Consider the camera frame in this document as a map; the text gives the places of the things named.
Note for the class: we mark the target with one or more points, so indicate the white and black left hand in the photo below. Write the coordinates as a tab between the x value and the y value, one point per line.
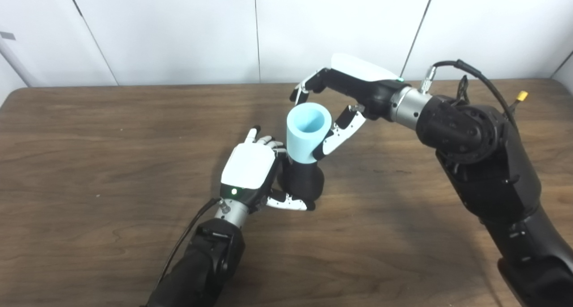
246	168

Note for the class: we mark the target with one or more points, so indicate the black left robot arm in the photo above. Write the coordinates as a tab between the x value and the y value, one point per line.
203	262

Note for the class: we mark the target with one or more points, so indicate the black funnel-shaped nozzle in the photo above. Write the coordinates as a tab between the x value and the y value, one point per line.
304	181

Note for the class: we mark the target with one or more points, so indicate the small grey wall label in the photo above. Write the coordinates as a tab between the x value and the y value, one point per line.
7	35

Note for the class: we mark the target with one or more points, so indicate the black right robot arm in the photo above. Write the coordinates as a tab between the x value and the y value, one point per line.
488	164

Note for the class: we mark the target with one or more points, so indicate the white and black right hand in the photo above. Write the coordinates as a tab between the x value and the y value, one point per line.
362	85

